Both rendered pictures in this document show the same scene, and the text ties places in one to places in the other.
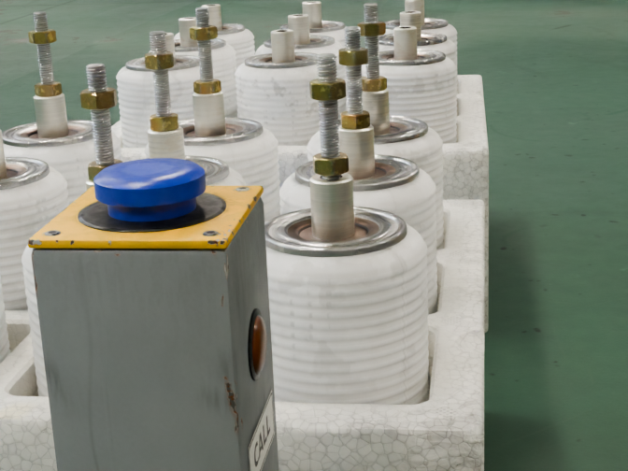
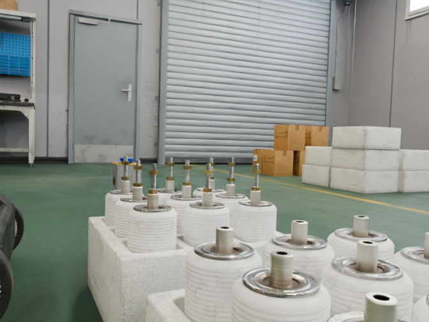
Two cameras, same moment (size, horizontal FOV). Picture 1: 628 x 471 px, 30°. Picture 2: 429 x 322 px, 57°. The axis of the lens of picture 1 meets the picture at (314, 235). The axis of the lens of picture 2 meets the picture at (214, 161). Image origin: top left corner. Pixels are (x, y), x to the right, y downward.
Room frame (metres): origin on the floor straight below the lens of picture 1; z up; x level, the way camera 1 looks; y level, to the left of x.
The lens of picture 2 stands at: (1.51, -0.38, 0.39)
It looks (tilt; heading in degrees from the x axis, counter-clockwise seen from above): 3 degrees down; 145
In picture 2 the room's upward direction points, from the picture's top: 2 degrees clockwise
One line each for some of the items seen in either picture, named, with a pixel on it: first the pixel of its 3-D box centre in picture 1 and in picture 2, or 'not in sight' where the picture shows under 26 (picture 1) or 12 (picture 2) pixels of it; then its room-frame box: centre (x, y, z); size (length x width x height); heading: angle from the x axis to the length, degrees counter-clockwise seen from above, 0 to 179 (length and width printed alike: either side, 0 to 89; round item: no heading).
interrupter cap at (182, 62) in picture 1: (164, 64); (360, 236); (1.15, 0.14, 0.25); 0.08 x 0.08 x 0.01
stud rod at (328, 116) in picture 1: (329, 129); (125, 170); (0.58, -0.01, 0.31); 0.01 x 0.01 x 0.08
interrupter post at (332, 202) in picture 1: (332, 207); (125, 187); (0.58, -0.01, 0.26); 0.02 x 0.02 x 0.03
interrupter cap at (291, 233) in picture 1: (333, 232); (124, 192); (0.58, -0.01, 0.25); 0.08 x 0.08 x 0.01
